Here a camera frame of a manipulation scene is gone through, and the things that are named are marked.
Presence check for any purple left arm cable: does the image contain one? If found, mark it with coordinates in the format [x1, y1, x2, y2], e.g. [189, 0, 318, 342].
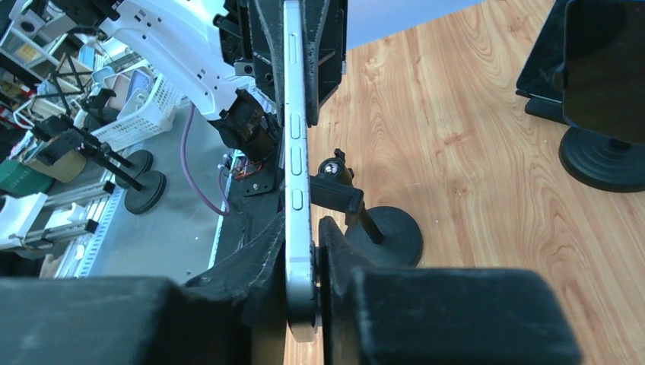
[180, 103, 233, 217]

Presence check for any white slotted cable duct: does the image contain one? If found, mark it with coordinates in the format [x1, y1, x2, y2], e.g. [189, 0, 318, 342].
[54, 187, 125, 279]

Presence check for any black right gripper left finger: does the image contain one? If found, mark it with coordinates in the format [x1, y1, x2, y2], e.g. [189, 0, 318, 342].
[1, 214, 286, 364]

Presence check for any white perforated basket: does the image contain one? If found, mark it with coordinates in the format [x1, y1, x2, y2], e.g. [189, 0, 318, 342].
[91, 75, 184, 151]

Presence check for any black weighted stand pair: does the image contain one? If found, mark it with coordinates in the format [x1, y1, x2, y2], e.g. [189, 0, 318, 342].
[31, 115, 167, 215]

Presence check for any black phone silver frame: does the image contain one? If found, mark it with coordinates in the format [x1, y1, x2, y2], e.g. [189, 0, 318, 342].
[283, 1, 317, 342]

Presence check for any teal phone black screen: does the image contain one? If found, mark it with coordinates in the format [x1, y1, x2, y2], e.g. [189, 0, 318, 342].
[516, 0, 567, 103]

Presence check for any black round-base clamp stand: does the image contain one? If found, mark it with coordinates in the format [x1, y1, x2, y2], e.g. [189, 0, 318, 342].
[310, 148, 424, 267]

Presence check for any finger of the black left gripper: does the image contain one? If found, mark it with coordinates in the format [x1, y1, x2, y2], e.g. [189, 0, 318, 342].
[302, 0, 348, 126]
[248, 0, 284, 121]

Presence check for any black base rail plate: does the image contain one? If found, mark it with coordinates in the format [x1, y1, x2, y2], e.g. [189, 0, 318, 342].
[208, 151, 281, 268]

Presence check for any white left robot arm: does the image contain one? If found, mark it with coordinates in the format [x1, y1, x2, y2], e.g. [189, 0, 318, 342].
[57, 1, 348, 157]

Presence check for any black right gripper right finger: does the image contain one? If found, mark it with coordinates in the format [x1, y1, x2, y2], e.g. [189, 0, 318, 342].
[319, 217, 583, 364]

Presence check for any blue phone black screen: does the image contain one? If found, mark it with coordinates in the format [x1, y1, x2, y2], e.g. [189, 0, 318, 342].
[562, 1, 644, 144]

